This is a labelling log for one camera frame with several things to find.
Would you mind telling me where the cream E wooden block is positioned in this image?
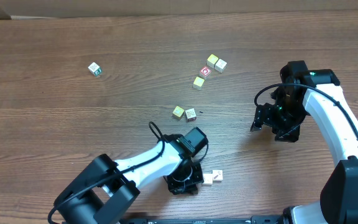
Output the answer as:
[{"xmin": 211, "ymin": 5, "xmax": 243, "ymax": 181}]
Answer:
[{"xmin": 185, "ymin": 108, "xmax": 197, "ymax": 122}]

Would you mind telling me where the yellow crayon wooden block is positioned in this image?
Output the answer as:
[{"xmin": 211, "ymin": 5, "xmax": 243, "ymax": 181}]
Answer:
[{"xmin": 212, "ymin": 170, "xmax": 223, "ymax": 182}]

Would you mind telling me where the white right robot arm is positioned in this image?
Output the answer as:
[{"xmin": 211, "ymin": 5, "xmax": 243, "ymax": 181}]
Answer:
[{"xmin": 250, "ymin": 60, "xmax": 358, "ymax": 224}]

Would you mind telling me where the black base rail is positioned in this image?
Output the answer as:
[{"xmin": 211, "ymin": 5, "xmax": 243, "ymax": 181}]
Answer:
[{"xmin": 119, "ymin": 215, "xmax": 288, "ymax": 224}]

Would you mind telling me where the yellow G wooden block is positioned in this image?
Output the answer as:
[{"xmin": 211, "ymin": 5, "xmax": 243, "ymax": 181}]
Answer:
[{"xmin": 172, "ymin": 106, "xmax": 185, "ymax": 120}]

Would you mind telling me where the plain cream wooden block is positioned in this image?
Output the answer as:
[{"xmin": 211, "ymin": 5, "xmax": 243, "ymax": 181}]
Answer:
[{"xmin": 214, "ymin": 58, "xmax": 227, "ymax": 73}]

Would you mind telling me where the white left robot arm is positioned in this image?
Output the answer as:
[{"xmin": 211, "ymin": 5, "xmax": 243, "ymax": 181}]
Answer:
[{"xmin": 47, "ymin": 123, "xmax": 208, "ymax": 223}]

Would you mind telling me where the red top wooden block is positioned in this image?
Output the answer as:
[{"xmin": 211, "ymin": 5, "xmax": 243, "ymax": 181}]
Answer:
[{"xmin": 199, "ymin": 66, "xmax": 212, "ymax": 79}]

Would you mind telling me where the pale yellow wooden block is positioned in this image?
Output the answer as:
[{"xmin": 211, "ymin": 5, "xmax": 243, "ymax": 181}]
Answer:
[{"xmin": 193, "ymin": 77, "xmax": 204, "ymax": 90}]

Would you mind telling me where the green letter wooden block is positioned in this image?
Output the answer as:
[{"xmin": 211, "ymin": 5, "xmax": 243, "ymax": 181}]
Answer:
[{"xmin": 88, "ymin": 62, "xmax": 102, "ymax": 77}]

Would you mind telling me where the yellow top wooden block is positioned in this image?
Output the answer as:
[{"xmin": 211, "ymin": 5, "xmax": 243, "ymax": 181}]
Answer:
[{"xmin": 206, "ymin": 54, "xmax": 219, "ymax": 68}]

